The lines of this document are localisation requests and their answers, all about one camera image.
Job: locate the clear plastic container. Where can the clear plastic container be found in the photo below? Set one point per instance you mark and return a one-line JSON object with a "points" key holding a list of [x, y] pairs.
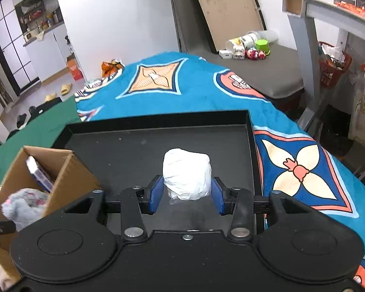
{"points": [[249, 39]]}

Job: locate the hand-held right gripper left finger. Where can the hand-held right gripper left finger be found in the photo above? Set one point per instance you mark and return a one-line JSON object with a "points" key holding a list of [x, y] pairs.
{"points": [[156, 194]]}

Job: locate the red laundry basket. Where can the red laundry basket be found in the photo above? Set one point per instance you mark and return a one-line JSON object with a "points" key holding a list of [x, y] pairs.
{"points": [[334, 67]]}

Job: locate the black tray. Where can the black tray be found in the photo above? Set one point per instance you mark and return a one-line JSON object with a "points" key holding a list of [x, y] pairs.
{"points": [[133, 149]]}

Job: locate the white kitchen cabinet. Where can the white kitchen cabinet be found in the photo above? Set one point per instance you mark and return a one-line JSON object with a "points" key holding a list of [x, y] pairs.
{"points": [[45, 54]]}

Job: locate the cream tote bag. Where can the cream tote bag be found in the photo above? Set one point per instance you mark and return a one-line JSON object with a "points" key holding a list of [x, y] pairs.
{"points": [[363, 112]]}

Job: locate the grey bench cushion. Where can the grey bench cushion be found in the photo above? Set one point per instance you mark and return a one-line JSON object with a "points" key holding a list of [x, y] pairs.
{"points": [[270, 73]]}

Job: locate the green cup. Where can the green cup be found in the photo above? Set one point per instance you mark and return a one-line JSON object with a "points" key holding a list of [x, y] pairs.
{"points": [[262, 47]]}

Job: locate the brown cardboard box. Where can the brown cardboard box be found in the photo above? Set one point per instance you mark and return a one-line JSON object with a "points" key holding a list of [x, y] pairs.
{"points": [[70, 176]]}

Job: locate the blue tissue packet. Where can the blue tissue packet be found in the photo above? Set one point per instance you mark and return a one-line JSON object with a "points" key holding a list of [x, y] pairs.
{"points": [[39, 173]]}

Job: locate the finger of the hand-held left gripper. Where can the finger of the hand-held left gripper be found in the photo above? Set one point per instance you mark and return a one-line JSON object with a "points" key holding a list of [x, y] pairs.
{"points": [[1, 228]]}

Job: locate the orange cardboard box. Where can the orange cardboard box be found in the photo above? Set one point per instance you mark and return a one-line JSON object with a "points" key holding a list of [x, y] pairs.
{"points": [[74, 70]]}

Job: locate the grey plush toy pink patch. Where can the grey plush toy pink patch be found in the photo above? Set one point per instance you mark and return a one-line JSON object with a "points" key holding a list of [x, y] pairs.
{"points": [[24, 210]]}

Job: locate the black slipper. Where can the black slipper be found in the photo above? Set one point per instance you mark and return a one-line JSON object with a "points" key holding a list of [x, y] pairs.
{"points": [[21, 119], [32, 109]]}

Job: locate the white soft bundle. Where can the white soft bundle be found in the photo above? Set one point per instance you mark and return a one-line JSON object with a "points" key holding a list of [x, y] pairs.
{"points": [[185, 173]]}

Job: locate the grey desk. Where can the grey desk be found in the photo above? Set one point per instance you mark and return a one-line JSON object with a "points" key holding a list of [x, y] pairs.
{"points": [[310, 51]]}

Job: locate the red toy figures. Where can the red toy figures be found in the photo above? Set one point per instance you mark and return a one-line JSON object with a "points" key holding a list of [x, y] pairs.
{"points": [[255, 54]]}

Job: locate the blue printed blanket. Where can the blue printed blanket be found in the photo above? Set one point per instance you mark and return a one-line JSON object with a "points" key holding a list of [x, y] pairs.
{"points": [[200, 85]]}

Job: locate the black framed sliding door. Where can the black framed sliding door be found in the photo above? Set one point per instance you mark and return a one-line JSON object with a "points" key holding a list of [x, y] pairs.
{"points": [[9, 45]]}

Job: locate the white charger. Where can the white charger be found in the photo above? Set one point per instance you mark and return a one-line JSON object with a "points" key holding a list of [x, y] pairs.
{"points": [[225, 54]]}

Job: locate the green cloth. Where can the green cloth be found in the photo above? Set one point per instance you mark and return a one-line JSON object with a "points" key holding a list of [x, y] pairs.
{"points": [[24, 133]]}

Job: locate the orange paper bag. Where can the orange paper bag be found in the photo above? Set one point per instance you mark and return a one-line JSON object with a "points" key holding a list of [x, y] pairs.
{"points": [[111, 68]]}

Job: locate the wooden board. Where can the wooden board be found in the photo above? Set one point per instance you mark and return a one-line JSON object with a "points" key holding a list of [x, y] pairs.
{"points": [[228, 9]]}

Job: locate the yellow slipper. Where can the yellow slipper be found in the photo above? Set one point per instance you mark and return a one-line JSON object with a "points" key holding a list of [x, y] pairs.
{"points": [[66, 88], [51, 98]]}

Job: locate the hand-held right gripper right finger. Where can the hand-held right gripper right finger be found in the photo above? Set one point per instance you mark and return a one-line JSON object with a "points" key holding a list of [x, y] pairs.
{"points": [[217, 196]]}

